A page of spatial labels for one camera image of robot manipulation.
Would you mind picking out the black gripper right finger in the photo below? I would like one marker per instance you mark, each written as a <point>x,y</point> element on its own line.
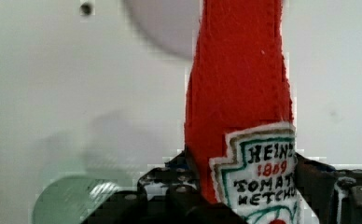
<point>334,195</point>

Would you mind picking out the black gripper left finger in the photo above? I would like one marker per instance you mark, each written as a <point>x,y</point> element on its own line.
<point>167,195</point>

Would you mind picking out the red felt ketchup bottle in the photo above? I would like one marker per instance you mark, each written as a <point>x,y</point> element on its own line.
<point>239,123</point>

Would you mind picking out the teal metal cup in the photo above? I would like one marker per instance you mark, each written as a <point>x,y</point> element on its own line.
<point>72,199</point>

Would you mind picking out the grey round plate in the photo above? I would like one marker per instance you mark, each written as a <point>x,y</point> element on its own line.
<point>171,25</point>

